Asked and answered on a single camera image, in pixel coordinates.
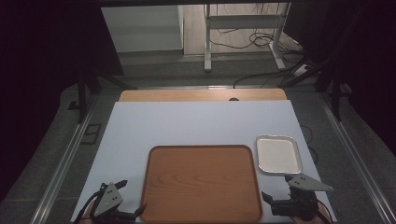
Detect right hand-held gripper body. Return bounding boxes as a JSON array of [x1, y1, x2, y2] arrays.
[[270, 173, 334, 222]]

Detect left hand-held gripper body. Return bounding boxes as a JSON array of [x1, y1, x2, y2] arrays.
[[90, 181, 138, 224]]

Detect person's left hand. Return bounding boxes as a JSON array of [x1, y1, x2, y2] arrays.
[[81, 203, 100, 224]]

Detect person's right hand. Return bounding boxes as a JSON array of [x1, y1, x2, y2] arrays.
[[290, 206, 334, 224]]

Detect white square plate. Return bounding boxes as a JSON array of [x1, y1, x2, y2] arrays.
[[255, 133, 304, 175]]

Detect brown wooden tray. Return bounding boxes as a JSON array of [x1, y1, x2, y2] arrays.
[[140, 144, 263, 224]]

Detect white table board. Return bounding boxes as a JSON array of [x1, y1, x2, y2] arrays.
[[70, 100, 338, 223]]

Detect black stand legs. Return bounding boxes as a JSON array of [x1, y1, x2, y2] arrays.
[[67, 71, 138, 124], [279, 46, 353, 122]]

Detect white power strip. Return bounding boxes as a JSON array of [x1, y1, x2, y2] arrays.
[[292, 63, 312, 78]]

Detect light wooden table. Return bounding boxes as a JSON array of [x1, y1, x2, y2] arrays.
[[119, 88, 288, 103]]

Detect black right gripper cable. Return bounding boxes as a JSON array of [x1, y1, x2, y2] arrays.
[[316, 199, 333, 224]]

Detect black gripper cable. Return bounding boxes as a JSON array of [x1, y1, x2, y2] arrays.
[[316, 199, 333, 224], [73, 189, 104, 224]]

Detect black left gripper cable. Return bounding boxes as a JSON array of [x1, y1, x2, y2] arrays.
[[73, 189, 104, 224]]

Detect thin black cable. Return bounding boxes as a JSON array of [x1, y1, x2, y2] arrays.
[[300, 124, 320, 166]]

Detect aluminium floor rail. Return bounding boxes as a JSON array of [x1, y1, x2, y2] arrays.
[[29, 92, 101, 224], [320, 92, 396, 224]]

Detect long black floor cable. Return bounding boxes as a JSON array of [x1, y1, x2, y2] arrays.
[[233, 63, 302, 90]]

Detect tangled black floor cables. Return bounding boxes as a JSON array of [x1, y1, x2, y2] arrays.
[[208, 29, 304, 54]]

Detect white metal stand frame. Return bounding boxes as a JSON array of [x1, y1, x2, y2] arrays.
[[204, 3, 292, 73]]

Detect white wall panel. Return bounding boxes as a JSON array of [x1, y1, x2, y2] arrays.
[[101, 5, 184, 53]]

